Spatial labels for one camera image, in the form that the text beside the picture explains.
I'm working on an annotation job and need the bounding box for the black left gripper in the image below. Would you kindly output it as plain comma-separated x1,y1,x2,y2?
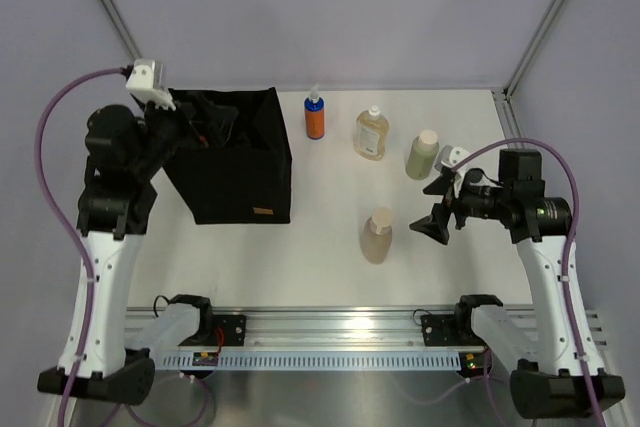
132,89,237,178

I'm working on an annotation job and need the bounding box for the beige pump bottle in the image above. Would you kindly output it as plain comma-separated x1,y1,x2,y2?
360,207,393,265

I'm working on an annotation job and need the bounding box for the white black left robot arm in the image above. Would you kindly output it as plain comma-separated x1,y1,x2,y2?
37,102,215,406

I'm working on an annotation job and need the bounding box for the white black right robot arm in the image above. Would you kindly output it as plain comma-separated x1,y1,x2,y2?
410,147,625,420

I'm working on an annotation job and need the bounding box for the black canvas bag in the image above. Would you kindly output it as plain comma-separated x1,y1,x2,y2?
164,87,292,225

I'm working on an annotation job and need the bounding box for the green bottle beige cap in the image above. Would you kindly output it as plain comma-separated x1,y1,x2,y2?
405,130,439,180

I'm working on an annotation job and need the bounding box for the clear amber soap bottle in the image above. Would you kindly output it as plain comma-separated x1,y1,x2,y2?
354,105,389,161

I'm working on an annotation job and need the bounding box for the orange blue spray bottle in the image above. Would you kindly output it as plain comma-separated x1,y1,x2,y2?
304,84,325,140

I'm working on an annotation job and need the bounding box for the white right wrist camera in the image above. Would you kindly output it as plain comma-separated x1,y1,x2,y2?
435,145,470,197

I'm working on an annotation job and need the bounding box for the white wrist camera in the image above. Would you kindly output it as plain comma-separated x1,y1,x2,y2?
126,59,176,111
435,145,470,197

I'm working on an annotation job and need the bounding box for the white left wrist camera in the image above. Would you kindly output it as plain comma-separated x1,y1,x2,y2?
126,59,176,111

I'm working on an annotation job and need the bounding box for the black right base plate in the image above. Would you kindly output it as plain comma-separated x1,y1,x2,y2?
420,314,484,347

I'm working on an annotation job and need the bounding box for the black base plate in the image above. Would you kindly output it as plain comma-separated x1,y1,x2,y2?
420,314,484,347
179,314,247,347

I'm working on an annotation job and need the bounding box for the right aluminium corner post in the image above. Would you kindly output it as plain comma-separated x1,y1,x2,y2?
503,0,599,96

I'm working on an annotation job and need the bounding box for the aluminium corner post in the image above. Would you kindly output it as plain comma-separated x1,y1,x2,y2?
69,0,162,98
503,0,599,96

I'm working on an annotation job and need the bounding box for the left aluminium corner post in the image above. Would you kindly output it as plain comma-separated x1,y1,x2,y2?
69,0,162,98

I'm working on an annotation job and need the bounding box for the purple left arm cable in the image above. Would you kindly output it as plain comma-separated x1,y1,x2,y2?
39,66,216,427

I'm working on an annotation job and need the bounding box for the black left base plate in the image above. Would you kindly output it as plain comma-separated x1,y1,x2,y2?
179,314,247,347

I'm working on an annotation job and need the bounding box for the white slotted cable duct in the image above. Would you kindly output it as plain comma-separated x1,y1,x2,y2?
156,350,461,372

